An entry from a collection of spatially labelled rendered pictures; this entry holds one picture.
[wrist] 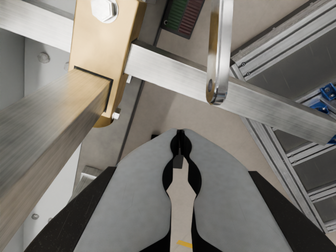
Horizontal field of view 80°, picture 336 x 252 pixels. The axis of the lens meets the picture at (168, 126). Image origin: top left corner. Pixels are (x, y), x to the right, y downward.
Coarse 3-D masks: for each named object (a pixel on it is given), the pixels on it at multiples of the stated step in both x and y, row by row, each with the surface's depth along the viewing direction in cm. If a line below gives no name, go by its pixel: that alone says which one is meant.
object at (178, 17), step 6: (174, 0) 27; (180, 0) 27; (186, 0) 27; (174, 6) 28; (180, 6) 28; (174, 12) 28; (180, 12) 28; (168, 18) 28; (174, 18) 28; (180, 18) 28; (168, 24) 29; (174, 24) 29
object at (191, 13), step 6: (192, 0) 27; (198, 0) 27; (192, 6) 28; (198, 6) 28; (186, 12) 28; (192, 12) 28; (186, 18) 28; (192, 18) 28; (180, 24) 29; (186, 24) 29; (192, 24) 29; (180, 30) 29; (186, 30) 29
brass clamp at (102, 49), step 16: (80, 0) 16; (128, 0) 16; (80, 16) 17; (128, 16) 17; (80, 32) 18; (96, 32) 18; (112, 32) 17; (128, 32) 17; (80, 48) 18; (96, 48) 18; (112, 48) 18; (128, 48) 18; (80, 64) 19; (96, 64) 19; (112, 64) 19; (112, 80) 20; (112, 96) 20; (112, 112) 22
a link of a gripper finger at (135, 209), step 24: (144, 144) 10; (168, 144) 10; (120, 168) 9; (144, 168) 9; (168, 168) 9; (120, 192) 8; (144, 192) 8; (96, 216) 7; (120, 216) 7; (144, 216) 7; (168, 216) 7; (96, 240) 6; (120, 240) 6; (144, 240) 6; (168, 240) 6
